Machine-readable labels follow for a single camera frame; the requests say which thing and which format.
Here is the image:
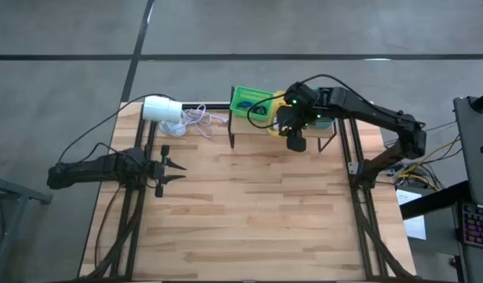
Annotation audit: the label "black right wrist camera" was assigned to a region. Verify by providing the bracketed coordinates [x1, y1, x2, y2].
[284, 81, 317, 109]

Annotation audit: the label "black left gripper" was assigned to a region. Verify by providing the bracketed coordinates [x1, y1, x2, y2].
[146, 144, 188, 199]

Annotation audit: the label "thin black cable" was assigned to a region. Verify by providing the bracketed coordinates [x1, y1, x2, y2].
[57, 93, 177, 166]

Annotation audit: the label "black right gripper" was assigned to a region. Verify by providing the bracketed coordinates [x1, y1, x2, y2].
[275, 104, 321, 153]

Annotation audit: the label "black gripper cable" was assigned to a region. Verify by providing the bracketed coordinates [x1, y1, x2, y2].
[247, 73, 374, 130]
[83, 141, 148, 166]

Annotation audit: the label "black desk bar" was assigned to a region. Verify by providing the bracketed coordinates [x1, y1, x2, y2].
[400, 179, 470, 221]

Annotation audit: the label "green plastic basket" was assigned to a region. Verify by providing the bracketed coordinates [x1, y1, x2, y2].
[229, 86, 276, 122]

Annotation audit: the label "grey metal cart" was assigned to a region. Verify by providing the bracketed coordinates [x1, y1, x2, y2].
[0, 171, 53, 276]

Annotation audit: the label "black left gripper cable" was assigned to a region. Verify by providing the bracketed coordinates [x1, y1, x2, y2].
[83, 141, 148, 166]

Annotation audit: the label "white paper sheet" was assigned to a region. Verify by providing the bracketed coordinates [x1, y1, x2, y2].
[395, 188, 427, 241]

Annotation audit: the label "white desk lamp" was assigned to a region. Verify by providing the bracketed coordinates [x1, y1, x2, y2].
[141, 93, 186, 138]

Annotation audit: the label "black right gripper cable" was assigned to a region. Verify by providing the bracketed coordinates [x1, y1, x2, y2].
[247, 73, 374, 130]

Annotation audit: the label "yellow translucent plastic bin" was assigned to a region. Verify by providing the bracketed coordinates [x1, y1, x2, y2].
[266, 90, 294, 138]

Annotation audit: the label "black aluminium table frame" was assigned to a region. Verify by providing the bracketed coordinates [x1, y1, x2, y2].
[82, 101, 417, 282]

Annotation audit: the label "black pole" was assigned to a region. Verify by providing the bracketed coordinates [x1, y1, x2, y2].
[470, 89, 483, 113]

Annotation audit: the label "teal plastic bin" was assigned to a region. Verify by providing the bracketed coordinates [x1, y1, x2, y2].
[311, 88, 337, 130]

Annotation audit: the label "dark grey computer panel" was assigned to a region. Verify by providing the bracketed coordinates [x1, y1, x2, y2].
[452, 95, 483, 208]

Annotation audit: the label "white lamp power cable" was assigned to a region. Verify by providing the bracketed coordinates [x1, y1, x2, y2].
[181, 104, 229, 139]

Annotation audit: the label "wooden shelf riser black legs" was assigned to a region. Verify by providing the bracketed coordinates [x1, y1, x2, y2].
[226, 86, 338, 155]

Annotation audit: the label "backlit computer keyboard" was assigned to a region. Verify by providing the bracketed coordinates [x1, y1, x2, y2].
[459, 201, 483, 252]

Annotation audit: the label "thin brown cable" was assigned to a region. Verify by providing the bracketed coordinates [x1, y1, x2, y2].
[93, 186, 123, 270]

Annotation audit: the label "yellow cable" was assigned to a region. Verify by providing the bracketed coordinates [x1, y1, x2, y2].
[396, 137, 461, 192]

